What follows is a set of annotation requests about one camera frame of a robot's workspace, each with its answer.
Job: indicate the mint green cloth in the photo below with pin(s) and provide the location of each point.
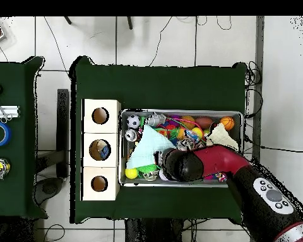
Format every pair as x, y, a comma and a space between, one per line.
146, 148

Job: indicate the wooden box with three holes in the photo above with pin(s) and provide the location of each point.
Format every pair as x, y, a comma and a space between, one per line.
101, 133

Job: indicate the black and white soccer ball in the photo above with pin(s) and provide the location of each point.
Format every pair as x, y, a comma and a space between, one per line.
133, 121

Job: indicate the silver scissors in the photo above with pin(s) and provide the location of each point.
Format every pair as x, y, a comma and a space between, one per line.
0, 108

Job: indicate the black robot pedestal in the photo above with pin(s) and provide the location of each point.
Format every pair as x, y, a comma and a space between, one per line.
154, 232

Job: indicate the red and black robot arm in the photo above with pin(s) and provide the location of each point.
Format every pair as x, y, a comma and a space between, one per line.
222, 158

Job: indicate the blue tape roll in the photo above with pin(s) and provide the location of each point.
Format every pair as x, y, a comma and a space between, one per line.
7, 133

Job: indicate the white baseball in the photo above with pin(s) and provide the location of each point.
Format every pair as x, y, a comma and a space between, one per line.
161, 175

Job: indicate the dark green table cloth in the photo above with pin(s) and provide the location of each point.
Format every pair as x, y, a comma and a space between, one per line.
154, 85
12, 196

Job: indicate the brown football toy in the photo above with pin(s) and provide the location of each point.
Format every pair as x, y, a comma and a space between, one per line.
204, 122

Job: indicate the silver robot toy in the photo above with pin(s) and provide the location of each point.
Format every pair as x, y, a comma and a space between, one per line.
155, 119

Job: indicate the black tripod leg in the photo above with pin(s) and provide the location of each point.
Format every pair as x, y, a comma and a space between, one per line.
68, 20
130, 23

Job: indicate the aluminium rail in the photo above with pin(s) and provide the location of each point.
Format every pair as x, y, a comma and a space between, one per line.
12, 111

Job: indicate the cream yellow cloth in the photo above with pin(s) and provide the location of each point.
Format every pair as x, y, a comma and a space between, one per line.
221, 138

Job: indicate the crushed silver can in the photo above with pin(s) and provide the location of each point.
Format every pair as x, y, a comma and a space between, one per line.
131, 135

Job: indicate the orange basketball toy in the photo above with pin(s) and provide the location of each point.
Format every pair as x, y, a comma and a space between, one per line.
227, 123

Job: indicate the yellow ball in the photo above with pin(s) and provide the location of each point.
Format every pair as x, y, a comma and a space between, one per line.
131, 174

